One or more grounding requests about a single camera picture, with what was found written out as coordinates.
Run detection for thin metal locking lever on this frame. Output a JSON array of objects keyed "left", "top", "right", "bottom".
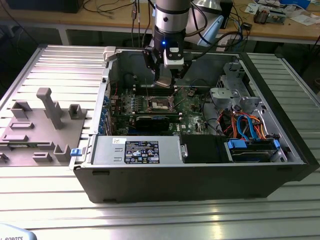
[{"left": 144, "top": 77, "right": 151, "bottom": 101}]

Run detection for grey case release latch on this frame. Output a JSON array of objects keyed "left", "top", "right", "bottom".
[{"left": 103, "top": 46, "right": 118, "bottom": 62}]

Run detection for black open PC case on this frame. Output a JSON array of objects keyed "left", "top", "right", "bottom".
[{"left": 68, "top": 46, "right": 320, "bottom": 205}]

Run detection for silver CPU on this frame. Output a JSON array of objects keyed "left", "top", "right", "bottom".
[{"left": 153, "top": 76, "right": 174, "bottom": 89}]

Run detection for black graphics card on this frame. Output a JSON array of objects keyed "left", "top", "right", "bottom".
[{"left": 134, "top": 114, "right": 171, "bottom": 133}]

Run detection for wooden workbench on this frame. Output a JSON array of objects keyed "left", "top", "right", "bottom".
[{"left": 0, "top": 0, "right": 320, "bottom": 47}]

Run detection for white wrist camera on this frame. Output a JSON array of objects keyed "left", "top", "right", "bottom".
[{"left": 163, "top": 46, "right": 185, "bottom": 69}]

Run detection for large black box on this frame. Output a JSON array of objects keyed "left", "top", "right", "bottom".
[{"left": 4, "top": 0, "right": 83, "bottom": 15}]

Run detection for pale blue teach pendant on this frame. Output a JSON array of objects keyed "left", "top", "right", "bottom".
[{"left": 0, "top": 222, "right": 38, "bottom": 240}]

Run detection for orange power wires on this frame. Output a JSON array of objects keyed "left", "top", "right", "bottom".
[{"left": 217, "top": 111, "right": 270, "bottom": 140}]

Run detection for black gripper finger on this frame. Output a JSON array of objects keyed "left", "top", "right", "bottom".
[
  {"left": 142, "top": 48, "right": 162, "bottom": 82},
  {"left": 172, "top": 60, "right": 194, "bottom": 80}
]

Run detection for green motherboard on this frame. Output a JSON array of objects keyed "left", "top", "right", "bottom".
[{"left": 109, "top": 86, "right": 219, "bottom": 138}]

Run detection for blue wire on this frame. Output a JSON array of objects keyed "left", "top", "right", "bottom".
[{"left": 236, "top": 113, "right": 260, "bottom": 142}]

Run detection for white paper sheet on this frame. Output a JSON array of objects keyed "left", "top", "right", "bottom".
[{"left": 289, "top": 14, "right": 318, "bottom": 26}]

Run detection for grey parts rack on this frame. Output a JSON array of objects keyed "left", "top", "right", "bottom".
[{"left": 0, "top": 87, "right": 89, "bottom": 168}]

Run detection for copper coil heatsink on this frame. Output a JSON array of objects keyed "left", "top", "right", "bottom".
[{"left": 253, "top": 7, "right": 270, "bottom": 25}]

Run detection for black plastic shroud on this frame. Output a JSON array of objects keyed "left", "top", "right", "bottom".
[{"left": 180, "top": 134, "right": 228, "bottom": 165}]

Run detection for grey power supply unit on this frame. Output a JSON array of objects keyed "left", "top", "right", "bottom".
[{"left": 90, "top": 135, "right": 184, "bottom": 166}]

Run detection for upright black desktop box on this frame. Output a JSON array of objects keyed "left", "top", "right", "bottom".
[{"left": 219, "top": 0, "right": 235, "bottom": 30}]

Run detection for blue box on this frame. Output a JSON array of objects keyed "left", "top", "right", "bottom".
[{"left": 279, "top": 0, "right": 312, "bottom": 8}]

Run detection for CPU socket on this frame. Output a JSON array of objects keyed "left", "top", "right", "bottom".
[{"left": 147, "top": 96, "right": 176, "bottom": 112}]

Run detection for grey metal caddy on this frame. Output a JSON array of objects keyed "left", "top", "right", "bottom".
[{"left": 268, "top": 8, "right": 287, "bottom": 25}]

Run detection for hard disk in blue carrier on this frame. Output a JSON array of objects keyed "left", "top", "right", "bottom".
[{"left": 226, "top": 138, "right": 281, "bottom": 163}]

